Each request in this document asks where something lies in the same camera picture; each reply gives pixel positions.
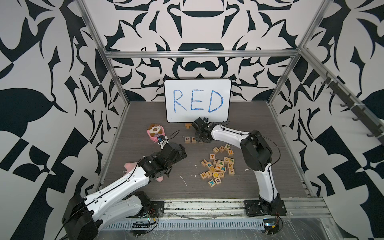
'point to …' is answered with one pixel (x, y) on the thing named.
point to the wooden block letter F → (231, 171)
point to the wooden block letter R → (187, 140)
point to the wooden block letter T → (216, 150)
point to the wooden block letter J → (204, 162)
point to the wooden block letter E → (193, 141)
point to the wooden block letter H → (203, 175)
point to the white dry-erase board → (187, 100)
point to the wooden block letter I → (209, 174)
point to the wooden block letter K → (212, 183)
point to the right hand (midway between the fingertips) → (198, 135)
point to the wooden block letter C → (222, 148)
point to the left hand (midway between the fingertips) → (178, 148)
